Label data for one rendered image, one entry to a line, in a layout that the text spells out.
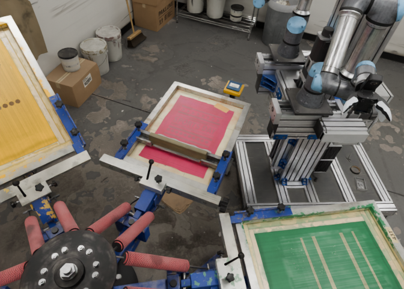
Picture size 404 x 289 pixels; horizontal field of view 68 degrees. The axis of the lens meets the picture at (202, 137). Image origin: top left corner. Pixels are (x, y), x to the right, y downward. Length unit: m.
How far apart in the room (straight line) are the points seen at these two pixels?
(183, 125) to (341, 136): 0.95
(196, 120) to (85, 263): 1.18
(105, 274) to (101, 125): 2.42
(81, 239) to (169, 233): 1.47
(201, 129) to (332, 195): 1.39
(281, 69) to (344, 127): 0.60
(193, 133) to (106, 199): 1.20
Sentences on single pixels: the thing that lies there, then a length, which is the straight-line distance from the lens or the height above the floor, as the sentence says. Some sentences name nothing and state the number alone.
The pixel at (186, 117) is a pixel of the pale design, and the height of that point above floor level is 0.95.
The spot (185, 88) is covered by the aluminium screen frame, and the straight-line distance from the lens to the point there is 2.18.
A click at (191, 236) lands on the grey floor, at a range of 2.56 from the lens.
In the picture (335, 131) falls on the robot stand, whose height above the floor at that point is 1.17.
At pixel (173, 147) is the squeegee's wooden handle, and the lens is 1.72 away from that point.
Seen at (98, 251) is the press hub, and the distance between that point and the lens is 1.15.
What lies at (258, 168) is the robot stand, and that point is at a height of 0.21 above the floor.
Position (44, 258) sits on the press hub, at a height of 1.31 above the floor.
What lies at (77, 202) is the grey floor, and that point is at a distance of 2.84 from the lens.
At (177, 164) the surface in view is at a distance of 1.73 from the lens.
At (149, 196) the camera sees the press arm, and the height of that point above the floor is 1.04.
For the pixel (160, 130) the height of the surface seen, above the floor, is 0.95.
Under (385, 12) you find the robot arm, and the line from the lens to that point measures 1.54.
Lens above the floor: 2.35
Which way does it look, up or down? 48 degrees down
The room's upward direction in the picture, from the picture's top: 6 degrees clockwise
